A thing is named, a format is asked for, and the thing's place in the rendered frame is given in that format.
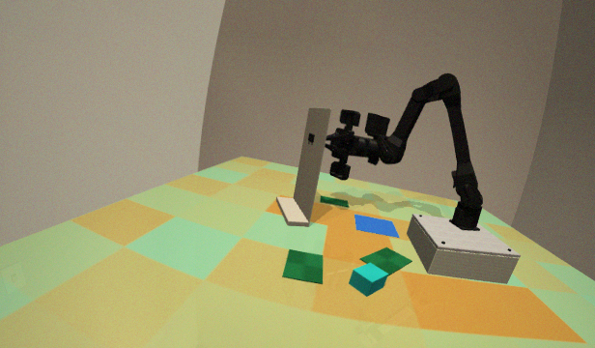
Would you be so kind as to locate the teal cube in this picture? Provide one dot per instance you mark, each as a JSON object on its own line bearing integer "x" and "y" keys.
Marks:
{"x": 368, "y": 279}

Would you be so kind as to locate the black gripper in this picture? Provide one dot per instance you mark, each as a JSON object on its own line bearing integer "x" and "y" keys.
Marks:
{"x": 352, "y": 145}

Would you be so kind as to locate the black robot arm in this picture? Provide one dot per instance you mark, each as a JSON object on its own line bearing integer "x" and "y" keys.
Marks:
{"x": 390, "y": 149}

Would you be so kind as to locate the green flat square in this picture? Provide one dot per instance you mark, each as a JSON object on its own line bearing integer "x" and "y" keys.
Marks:
{"x": 304, "y": 266}
{"x": 387, "y": 260}

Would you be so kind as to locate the blue square zone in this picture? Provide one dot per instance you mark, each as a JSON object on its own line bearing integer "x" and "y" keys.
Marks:
{"x": 375, "y": 225}

